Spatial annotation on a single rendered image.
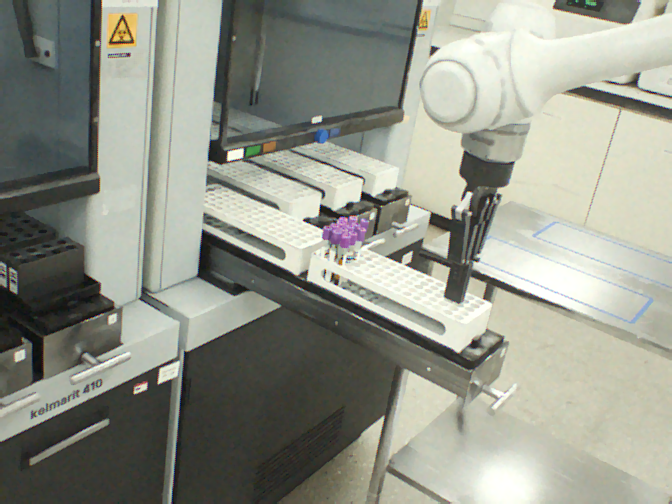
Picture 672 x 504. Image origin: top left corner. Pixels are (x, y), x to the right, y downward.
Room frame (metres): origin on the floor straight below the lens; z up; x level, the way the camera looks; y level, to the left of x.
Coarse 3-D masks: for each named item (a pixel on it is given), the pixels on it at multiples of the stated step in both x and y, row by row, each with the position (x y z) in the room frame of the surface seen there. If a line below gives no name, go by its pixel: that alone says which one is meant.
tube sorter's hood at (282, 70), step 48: (240, 0) 1.26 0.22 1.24; (288, 0) 1.37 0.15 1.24; (336, 0) 1.49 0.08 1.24; (384, 0) 1.63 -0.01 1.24; (240, 48) 1.27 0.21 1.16; (288, 48) 1.38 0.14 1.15; (336, 48) 1.51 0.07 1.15; (384, 48) 1.66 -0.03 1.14; (240, 96) 1.28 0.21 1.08; (288, 96) 1.40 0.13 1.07; (336, 96) 1.53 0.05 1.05; (384, 96) 1.69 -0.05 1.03; (240, 144) 1.28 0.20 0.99; (288, 144) 1.39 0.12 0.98
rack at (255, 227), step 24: (216, 192) 1.37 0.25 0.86; (216, 216) 1.28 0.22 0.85; (240, 216) 1.27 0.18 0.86; (264, 216) 1.29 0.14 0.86; (288, 216) 1.31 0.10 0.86; (240, 240) 1.29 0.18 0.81; (264, 240) 1.31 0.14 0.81; (288, 240) 1.21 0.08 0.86; (312, 240) 1.22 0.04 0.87; (288, 264) 1.18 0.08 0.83
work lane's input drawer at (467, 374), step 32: (224, 256) 1.24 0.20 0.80; (256, 256) 1.22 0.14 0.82; (256, 288) 1.19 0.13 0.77; (288, 288) 1.16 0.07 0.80; (320, 288) 1.14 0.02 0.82; (320, 320) 1.12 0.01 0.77; (352, 320) 1.09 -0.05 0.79; (384, 320) 1.07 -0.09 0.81; (384, 352) 1.05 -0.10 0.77; (416, 352) 1.02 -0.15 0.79; (448, 352) 1.01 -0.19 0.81; (480, 352) 1.01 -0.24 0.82; (448, 384) 0.99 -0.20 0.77; (480, 384) 1.01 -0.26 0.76; (512, 384) 1.04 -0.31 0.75
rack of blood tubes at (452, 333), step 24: (312, 264) 1.16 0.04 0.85; (336, 264) 1.14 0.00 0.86; (360, 264) 1.15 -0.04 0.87; (384, 264) 1.17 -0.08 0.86; (336, 288) 1.13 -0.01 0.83; (360, 288) 1.15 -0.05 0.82; (384, 288) 1.08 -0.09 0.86; (408, 288) 1.09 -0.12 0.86; (432, 288) 1.12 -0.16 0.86; (384, 312) 1.08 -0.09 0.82; (408, 312) 1.12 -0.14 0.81; (432, 312) 1.03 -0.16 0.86; (456, 312) 1.04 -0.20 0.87; (480, 312) 1.05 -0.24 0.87; (432, 336) 1.03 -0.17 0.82; (456, 336) 1.01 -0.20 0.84
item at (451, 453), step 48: (528, 240) 1.51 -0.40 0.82; (576, 240) 1.56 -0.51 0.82; (528, 288) 1.27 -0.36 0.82; (576, 288) 1.31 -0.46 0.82; (624, 288) 1.34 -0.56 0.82; (624, 336) 1.16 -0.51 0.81; (384, 432) 1.38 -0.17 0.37; (432, 432) 1.53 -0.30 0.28; (480, 432) 1.56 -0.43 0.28; (528, 432) 1.60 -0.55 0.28; (432, 480) 1.36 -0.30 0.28; (480, 480) 1.38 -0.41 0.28; (528, 480) 1.41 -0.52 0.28; (576, 480) 1.44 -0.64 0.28; (624, 480) 1.47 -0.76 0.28
